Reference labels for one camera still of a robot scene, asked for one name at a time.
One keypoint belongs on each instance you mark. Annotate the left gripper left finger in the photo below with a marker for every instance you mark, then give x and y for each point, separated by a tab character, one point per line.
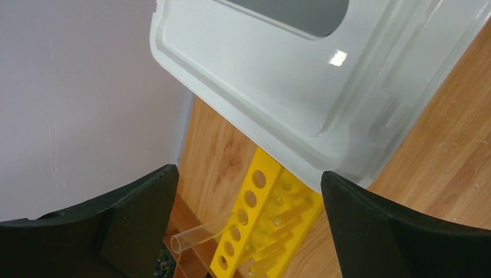
117	234

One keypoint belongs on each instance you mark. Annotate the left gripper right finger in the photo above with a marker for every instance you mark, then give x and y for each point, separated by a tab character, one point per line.
377	237

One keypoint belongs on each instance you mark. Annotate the clear glass test tube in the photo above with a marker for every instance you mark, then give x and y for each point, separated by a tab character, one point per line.
207	231

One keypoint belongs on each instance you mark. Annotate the white bin lid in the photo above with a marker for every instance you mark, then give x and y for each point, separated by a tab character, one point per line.
318	85

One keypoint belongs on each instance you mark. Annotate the yellow test tube rack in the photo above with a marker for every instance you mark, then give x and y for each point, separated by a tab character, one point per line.
272	215

